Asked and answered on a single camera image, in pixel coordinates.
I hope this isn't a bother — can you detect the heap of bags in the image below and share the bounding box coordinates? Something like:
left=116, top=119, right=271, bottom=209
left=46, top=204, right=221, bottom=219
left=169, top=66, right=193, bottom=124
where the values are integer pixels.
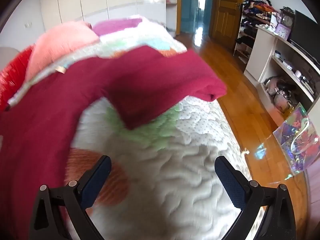
left=264, top=76, right=298, bottom=113

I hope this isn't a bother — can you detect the brown mantel clock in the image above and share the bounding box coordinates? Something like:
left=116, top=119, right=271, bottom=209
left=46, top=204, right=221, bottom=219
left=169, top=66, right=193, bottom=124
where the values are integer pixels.
left=279, top=7, right=296, bottom=28

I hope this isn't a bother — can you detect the iridescent tote bag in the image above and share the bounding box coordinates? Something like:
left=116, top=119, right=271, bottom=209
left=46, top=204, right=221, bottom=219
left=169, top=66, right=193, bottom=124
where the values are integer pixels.
left=273, top=102, right=320, bottom=175

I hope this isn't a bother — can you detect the wooden door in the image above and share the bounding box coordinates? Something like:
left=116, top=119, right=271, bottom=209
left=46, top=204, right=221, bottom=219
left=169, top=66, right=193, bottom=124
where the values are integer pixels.
left=210, top=0, right=244, bottom=45

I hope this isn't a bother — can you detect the dark red garment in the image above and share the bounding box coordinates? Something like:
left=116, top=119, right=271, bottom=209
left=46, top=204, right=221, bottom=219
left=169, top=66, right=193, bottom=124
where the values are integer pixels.
left=0, top=45, right=227, bottom=240

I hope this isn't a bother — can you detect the magenta pillow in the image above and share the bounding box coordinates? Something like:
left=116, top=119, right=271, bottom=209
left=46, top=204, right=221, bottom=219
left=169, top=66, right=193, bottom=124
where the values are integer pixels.
left=92, top=15, right=143, bottom=37

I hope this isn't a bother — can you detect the purple alarm clock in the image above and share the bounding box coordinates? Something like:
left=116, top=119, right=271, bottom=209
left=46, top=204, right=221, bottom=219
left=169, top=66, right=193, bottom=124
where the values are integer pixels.
left=275, top=24, right=292, bottom=40

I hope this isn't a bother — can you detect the pile of colourful clothes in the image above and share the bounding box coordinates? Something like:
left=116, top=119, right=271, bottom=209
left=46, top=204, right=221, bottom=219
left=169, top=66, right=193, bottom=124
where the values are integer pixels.
left=242, top=0, right=280, bottom=25

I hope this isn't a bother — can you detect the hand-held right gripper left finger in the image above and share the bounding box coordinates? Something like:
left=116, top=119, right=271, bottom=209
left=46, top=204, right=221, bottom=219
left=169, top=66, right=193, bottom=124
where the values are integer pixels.
left=29, top=155, right=112, bottom=240

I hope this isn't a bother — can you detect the red floral blanket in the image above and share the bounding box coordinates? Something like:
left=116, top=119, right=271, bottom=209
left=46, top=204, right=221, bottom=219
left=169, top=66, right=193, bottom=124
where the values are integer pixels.
left=0, top=46, right=34, bottom=113

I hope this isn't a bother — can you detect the black television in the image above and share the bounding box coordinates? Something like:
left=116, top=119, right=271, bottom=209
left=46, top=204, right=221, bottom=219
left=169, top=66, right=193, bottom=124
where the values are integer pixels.
left=289, top=10, right=320, bottom=61

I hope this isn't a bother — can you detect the rack of clothes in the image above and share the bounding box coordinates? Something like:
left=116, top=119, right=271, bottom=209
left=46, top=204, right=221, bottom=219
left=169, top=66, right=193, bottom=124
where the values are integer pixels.
left=234, top=4, right=272, bottom=65

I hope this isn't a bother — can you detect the black set-top device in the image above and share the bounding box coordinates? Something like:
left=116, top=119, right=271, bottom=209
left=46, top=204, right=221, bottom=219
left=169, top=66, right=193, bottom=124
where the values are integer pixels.
left=299, top=76, right=316, bottom=96

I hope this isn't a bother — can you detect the patchwork heart quilt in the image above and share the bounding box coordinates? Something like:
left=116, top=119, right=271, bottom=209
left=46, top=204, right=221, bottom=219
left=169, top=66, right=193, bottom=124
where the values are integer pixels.
left=7, top=17, right=265, bottom=240

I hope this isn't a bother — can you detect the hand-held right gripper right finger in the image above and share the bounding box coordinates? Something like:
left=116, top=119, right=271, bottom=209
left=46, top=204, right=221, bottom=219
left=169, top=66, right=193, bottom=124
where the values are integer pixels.
left=214, top=156, right=304, bottom=240

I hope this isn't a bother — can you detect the pink pillow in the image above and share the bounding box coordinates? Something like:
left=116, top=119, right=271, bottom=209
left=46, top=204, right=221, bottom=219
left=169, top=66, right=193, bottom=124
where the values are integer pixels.
left=26, top=21, right=100, bottom=80

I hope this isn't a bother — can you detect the white shelf unit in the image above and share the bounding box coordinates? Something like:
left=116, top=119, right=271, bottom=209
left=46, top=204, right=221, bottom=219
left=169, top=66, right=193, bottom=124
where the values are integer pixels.
left=244, top=25, right=320, bottom=128

